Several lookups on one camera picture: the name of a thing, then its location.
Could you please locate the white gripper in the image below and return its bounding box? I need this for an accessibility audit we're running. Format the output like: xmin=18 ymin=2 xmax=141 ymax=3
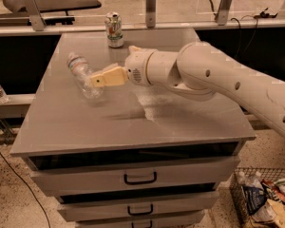
xmin=89 ymin=46 xmax=156 ymax=87

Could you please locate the clear plastic water bottle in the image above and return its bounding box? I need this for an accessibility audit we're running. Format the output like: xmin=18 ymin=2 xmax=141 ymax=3
xmin=66 ymin=52 xmax=104 ymax=100

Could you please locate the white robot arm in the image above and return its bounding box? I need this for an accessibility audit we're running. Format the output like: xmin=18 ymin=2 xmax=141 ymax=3
xmin=86 ymin=42 xmax=285 ymax=138

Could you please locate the green white soda can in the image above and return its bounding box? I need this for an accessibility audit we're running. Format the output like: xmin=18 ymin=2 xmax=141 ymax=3
xmin=104 ymin=11 xmax=124 ymax=48

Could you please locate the grey drawer cabinet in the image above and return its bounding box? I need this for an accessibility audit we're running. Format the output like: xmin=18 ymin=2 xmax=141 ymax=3
xmin=9 ymin=28 xmax=257 ymax=228

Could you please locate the top grey drawer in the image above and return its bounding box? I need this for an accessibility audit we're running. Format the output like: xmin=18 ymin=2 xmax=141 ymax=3
xmin=31 ymin=156 xmax=239 ymax=197

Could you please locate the grey drawer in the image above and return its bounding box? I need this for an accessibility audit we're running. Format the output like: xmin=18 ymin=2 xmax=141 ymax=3
xmin=58 ymin=191 xmax=219 ymax=221
xmin=31 ymin=156 xmax=239 ymax=197
xmin=75 ymin=210 xmax=204 ymax=228

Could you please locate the middle grey drawer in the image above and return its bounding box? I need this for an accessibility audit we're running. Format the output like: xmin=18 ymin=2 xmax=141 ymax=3
xmin=58 ymin=191 xmax=219 ymax=221

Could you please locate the bottom grey drawer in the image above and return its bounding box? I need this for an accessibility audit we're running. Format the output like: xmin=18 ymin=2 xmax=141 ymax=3
xmin=75 ymin=210 xmax=204 ymax=228

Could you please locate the dark chip bag in basket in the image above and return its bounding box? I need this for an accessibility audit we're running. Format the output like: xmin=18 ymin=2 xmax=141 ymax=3
xmin=242 ymin=186 xmax=267 ymax=215

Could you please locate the yellow snack bag in basket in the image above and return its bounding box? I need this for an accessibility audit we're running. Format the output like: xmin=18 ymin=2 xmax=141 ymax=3
xmin=252 ymin=199 xmax=285 ymax=228

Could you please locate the middle metal bracket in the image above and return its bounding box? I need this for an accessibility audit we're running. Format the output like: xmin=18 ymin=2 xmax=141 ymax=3
xmin=145 ymin=0 xmax=156 ymax=28

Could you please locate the metal bracket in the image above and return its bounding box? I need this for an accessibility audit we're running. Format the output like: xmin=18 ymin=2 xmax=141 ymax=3
xmin=215 ymin=0 xmax=233 ymax=26
xmin=3 ymin=0 xmax=46 ymax=31
xmin=145 ymin=0 xmax=156 ymax=28

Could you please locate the left metal bracket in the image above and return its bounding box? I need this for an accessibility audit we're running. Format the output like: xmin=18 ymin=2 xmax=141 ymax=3
xmin=3 ymin=0 xmax=46 ymax=31

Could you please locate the right metal bracket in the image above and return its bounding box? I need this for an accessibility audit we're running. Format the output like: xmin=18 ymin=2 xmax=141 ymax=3
xmin=215 ymin=0 xmax=233 ymax=26

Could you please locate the black floor cable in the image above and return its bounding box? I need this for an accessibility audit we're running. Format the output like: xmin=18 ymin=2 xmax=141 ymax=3
xmin=0 ymin=133 xmax=52 ymax=228

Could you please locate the wire basket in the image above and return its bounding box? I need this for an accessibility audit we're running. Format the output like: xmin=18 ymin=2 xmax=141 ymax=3
xmin=230 ymin=167 xmax=285 ymax=228

